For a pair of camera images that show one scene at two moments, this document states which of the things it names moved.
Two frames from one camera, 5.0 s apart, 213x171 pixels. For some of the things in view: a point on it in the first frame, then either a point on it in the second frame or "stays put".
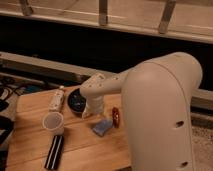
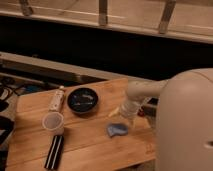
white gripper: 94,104 → 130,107
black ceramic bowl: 76,100 stays put
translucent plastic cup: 53,122 stays put
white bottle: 56,98 stays put
